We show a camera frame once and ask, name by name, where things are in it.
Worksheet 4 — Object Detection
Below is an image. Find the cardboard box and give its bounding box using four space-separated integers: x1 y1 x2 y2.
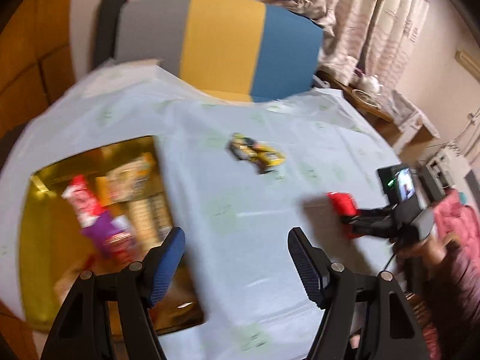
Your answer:
390 89 440 155

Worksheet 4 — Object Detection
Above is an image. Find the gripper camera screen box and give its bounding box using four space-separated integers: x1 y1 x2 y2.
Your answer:
377 163 422 213

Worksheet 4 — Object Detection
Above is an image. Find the long red-end biscuit bar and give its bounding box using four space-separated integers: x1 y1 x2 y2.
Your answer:
62 175 105 228

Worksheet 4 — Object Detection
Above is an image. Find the wooden side table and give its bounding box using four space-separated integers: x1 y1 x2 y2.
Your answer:
316 71 395 145

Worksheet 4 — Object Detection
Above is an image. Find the yellow black snack wrapper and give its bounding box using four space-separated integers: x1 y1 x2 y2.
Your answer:
228 133 286 174

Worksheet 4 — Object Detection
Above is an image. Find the white teapot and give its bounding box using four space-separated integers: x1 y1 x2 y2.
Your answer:
356 75 383 97

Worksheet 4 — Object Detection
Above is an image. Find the pink sleeved forearm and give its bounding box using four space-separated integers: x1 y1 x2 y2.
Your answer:
423 190 479 359

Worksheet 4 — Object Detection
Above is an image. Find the cracker pack green end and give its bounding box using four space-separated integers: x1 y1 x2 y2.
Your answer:
127 193 173 252

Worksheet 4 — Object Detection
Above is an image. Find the floral beige curtain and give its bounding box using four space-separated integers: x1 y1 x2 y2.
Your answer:
283 0 431 98

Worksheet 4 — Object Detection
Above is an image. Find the red foil snack pack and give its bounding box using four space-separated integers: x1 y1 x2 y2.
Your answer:
326 192 361 239

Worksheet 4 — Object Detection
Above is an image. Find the grey yellow blue chair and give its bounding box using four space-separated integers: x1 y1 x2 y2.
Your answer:
114 0 323 102

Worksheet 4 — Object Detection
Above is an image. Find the black rolled mat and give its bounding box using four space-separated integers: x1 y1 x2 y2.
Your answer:
91 0 128 69

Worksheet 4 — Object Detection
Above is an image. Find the gold rectangular tin box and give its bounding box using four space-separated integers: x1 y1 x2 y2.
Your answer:
18 135 205 337

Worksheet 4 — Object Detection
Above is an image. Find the round woven coaster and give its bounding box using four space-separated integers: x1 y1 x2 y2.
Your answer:
352 88 381 110

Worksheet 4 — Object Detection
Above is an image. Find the purple snack pack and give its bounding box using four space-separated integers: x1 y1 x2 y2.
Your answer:
81 211 134 254

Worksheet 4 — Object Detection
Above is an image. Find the person right hand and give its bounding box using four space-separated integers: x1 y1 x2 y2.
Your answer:
393 232 461 269

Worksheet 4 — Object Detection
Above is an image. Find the light blue patterned tablecloth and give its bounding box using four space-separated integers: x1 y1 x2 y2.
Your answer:
1 66 399 359

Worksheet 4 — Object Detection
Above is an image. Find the peanut bag orange edge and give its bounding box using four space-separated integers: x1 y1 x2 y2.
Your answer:
95 153 155 206

